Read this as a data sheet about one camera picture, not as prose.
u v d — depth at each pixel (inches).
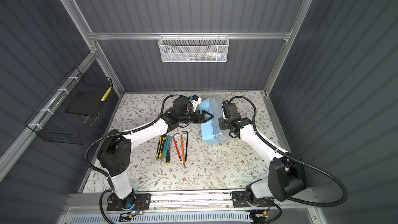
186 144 36.8
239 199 29.0
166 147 35.7
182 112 27.5
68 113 28.5
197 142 37.0
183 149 35.9
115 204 28.4
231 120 25.6
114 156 19.2
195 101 30.9
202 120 29.0
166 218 30.3
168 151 35.0
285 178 16.4
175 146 36.1
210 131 31.8
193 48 48.8
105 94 32.0
